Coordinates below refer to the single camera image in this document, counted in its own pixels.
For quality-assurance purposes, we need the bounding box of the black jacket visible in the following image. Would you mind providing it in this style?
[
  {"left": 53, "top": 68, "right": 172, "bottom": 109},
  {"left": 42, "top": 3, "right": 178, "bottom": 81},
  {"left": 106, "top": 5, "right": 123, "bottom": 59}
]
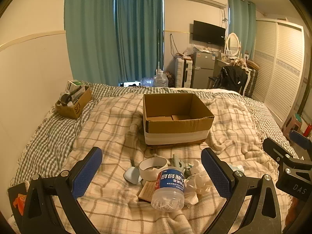
[{"left": 218, "top": 66, "right": 248, "bottom": 94}]

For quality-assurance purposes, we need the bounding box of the beige plaid blanket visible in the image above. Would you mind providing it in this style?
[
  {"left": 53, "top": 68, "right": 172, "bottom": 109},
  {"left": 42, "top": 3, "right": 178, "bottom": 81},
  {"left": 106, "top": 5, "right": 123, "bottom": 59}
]
[{"left": 52, "top": 93, "right": 293, "bottom": 234}]

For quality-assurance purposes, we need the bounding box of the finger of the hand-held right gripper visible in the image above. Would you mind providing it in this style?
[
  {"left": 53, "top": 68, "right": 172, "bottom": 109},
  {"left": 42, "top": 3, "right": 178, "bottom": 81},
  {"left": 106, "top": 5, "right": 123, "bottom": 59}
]
[
  {"left": 290, "top": 130, "right": 312, "bottom": 152},
  {"left": 263, "top": 138, "right": 293, "bottom": 168}
]

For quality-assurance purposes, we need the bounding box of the light blue rounded gadget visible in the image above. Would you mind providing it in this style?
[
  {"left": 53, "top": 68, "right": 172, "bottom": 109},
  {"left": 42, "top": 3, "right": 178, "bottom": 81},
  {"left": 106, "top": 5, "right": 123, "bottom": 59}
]
[{"left": 123, "top": 167, "right": 142, "bottom": 186}]

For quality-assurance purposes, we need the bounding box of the white chair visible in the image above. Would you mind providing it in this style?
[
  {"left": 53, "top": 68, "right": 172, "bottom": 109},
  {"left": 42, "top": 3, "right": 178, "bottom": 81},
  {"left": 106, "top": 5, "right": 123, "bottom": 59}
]
[{"left": 240, "top": 68, "right": 253, "bottom": 95}]

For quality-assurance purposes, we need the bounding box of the white louvred wardrobe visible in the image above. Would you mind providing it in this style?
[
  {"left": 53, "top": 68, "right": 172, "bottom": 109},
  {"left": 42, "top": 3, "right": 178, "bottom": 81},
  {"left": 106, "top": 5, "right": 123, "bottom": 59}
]
[{"left": 251, "top": 18, "right": 305, "bottom": 127}]

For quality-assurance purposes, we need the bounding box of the large clear water jug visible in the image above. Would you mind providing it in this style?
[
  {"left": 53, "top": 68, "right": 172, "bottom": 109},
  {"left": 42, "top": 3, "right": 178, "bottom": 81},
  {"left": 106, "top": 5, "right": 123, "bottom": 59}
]
[{"left": 153, "top": 69, "right": 169, "bottom": 88}]

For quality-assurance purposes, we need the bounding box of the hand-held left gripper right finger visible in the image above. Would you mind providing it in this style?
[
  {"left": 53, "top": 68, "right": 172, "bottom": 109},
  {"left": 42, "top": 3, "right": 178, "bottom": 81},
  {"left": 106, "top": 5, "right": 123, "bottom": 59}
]
[{"left": 200, "top": 147, "right": 288, "bottom": 234}]

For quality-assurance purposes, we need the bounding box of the pink plastic stool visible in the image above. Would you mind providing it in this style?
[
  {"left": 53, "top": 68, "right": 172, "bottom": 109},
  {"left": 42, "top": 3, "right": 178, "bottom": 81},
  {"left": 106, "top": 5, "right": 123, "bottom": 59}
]
[{"left": 282, "top": 114, "right": 304, "bottom": 135}]

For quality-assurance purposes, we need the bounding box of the white tissue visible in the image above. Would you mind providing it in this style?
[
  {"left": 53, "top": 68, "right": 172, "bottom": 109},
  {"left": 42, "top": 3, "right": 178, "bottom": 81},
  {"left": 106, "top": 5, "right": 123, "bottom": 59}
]
[{"left": 184, "top": 160, "right": 216, "bottom": 206}]

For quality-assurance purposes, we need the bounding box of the tan rectangular carton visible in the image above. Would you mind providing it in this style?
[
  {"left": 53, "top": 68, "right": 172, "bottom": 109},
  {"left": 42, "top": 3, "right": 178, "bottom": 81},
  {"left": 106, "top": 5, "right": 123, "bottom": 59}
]
[{"left": 138, "top": 180, "right": 159, "bottom": 203}]

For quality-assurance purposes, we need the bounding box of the black wall television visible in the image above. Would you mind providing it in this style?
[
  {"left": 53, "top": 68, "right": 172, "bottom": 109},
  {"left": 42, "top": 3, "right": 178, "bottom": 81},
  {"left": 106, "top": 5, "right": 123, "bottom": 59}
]
[{"left": 192, "top": 20, "right": 226, "bottom": 47}]

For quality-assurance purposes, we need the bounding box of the white oval mirror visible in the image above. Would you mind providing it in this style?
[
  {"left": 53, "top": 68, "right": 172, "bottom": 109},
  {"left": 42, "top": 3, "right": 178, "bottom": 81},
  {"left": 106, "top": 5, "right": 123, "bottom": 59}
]
[{"left": 225, "top": 32, "right": 240, "bottom": 56}]

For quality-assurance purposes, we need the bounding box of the orange snack packet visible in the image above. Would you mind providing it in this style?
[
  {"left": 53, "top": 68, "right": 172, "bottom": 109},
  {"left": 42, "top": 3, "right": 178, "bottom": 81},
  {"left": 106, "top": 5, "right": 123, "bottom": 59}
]
[{"left": 13, "top": 194, "right": 26, "bottom": 216}]

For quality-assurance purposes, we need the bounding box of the brown suitcase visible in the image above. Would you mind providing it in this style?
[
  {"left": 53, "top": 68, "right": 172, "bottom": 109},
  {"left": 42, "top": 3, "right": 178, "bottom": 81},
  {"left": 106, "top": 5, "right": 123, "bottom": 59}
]
[{"left": 244, "top": 69, "right": 259, "bottom": 98}]

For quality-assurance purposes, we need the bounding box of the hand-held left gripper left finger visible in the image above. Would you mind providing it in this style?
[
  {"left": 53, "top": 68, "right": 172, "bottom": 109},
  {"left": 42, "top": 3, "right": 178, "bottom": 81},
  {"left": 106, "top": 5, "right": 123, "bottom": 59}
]
[{"left": 22, "top": 147, "right": 103, "bottom": 234}]

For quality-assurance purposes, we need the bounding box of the grey mini fridge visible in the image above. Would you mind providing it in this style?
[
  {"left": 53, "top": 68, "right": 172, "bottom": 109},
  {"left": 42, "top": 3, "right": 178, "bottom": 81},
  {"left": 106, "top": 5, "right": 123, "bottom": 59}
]
[{"left": 191, "top": 51, "right": 216, "bottom": 88}]

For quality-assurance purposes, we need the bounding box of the green and white carton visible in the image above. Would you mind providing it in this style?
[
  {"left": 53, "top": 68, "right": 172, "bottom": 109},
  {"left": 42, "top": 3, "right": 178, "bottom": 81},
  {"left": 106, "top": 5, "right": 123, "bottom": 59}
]
[{"left": 65, "top": 80, "right": 86, "bottom": 95}]

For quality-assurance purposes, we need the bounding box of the white tape roll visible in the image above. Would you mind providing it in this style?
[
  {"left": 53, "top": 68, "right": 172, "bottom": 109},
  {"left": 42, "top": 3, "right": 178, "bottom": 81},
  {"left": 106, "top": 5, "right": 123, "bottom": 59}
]
[{"left": 139, "top": 158, "right": 168, "bottom": 181}]

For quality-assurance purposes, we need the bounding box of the wide teal curtain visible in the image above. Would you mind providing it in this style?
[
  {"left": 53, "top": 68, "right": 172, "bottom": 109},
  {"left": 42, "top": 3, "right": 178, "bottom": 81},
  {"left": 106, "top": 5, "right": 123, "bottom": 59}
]
[{"left": 64, "top": 0, "right": 120, "bottom": 87}]

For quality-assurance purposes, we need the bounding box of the dark patterned bag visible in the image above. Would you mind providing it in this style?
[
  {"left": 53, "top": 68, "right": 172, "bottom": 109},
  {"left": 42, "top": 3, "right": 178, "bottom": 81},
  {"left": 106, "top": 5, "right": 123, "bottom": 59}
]
[{"left": 164, "top": 71, "right": 175, "bottom": 87}]

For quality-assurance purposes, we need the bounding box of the small brown cardboard box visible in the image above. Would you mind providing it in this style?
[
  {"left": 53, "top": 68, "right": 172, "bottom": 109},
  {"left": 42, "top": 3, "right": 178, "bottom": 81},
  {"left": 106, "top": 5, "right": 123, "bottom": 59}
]
[{"left": 56, "top": 85, "right": 92, "bottom": 120}]

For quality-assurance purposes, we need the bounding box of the thin metal pole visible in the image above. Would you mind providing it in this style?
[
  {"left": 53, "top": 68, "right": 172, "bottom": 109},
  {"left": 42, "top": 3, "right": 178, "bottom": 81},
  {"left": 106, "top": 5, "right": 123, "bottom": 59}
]
[{"left": 157, "top": 29, "right": 162, "bottom": 72}]

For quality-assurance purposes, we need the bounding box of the large cardboard box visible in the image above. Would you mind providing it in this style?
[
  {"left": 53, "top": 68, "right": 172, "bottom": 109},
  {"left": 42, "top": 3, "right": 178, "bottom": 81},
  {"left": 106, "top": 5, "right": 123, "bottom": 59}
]
[{"left": 143, "top": 93, "right": 215, "bottom": 149}]

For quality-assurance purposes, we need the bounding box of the pale green plastic clip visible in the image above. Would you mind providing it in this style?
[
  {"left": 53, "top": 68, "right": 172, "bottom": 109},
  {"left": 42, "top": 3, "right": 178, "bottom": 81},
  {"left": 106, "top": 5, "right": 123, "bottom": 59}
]
[{"left": 171, "top": 154, "right": 193, "bottom": 176}]

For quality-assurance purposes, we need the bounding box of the green checked bed sheet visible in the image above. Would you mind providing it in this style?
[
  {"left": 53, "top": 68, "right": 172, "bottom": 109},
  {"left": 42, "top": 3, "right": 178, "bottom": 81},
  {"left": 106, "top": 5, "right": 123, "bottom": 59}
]
[{"left": 7, "top": 82, "right": 300, "bottom": 195}]

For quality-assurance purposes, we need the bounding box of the narrow teal curtain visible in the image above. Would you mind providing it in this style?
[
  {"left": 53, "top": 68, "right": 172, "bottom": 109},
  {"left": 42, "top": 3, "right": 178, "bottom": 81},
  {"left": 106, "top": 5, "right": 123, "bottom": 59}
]
[{"left": 228, "top": 0, "right": 256, "bottom": 61}]

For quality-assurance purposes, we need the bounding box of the teal window curtain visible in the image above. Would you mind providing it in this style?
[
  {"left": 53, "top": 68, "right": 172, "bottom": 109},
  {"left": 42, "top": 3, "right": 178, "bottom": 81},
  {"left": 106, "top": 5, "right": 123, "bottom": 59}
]
[{"left": 113, "top": 0, "right": 164, "bottom": 83}]

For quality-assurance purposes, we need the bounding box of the blond wig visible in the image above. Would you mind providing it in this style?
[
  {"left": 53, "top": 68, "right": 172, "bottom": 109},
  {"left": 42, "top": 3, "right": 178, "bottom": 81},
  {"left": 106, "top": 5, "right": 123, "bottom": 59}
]
[{"left": 233, "top": 58, "right": 248, "bottom": 70}]

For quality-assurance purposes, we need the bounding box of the white ribbed suitcase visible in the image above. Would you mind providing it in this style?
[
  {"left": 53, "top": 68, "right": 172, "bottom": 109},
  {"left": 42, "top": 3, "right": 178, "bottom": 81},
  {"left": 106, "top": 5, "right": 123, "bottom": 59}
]
[{"left": 174, "top": 57, "right": 194, "bottom": 88}]

